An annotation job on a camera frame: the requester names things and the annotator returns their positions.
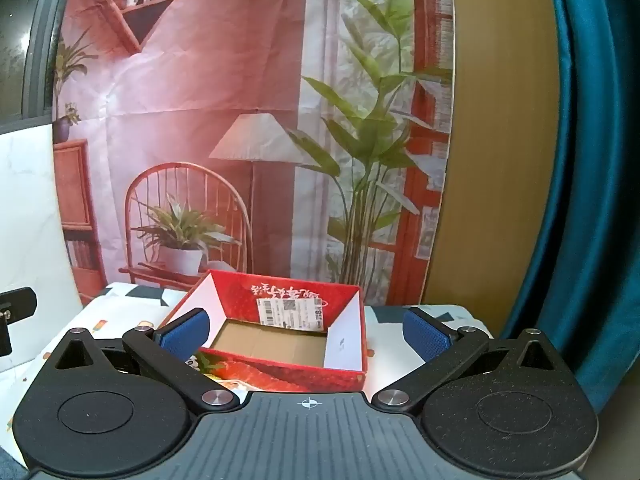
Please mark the wall poster of room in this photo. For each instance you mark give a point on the wall poster of room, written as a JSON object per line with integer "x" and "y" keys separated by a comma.
{"x": 250, "y": 110}

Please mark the dark window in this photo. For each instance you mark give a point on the dark window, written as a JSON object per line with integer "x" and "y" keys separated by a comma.
{"x": 25, "y": 35}

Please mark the red strawberry cardboard box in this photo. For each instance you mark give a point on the red strawberry cardboard box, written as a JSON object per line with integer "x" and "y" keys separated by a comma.
{"x": 280, "y": 345}

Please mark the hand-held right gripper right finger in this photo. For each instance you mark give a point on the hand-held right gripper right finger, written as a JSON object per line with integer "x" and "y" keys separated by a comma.
{"x": 428, "y": 336}

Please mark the printed blanket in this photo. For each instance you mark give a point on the printed blanket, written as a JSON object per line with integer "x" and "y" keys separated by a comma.
{"x": 395, "y": 370}

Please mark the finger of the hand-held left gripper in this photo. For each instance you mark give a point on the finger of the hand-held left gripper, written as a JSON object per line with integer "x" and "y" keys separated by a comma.
{"x": 20, "y": 302}

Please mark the blue curtain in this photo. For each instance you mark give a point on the blue curtain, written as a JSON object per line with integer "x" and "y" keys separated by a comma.
{"x": 585, "y": 160}

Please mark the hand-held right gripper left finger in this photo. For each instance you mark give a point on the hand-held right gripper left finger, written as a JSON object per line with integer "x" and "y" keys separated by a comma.
{"x": 184, "y": 334}

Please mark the white marble board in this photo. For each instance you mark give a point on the white marble board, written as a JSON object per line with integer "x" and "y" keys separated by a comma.
{"x": 30, "y": 210}

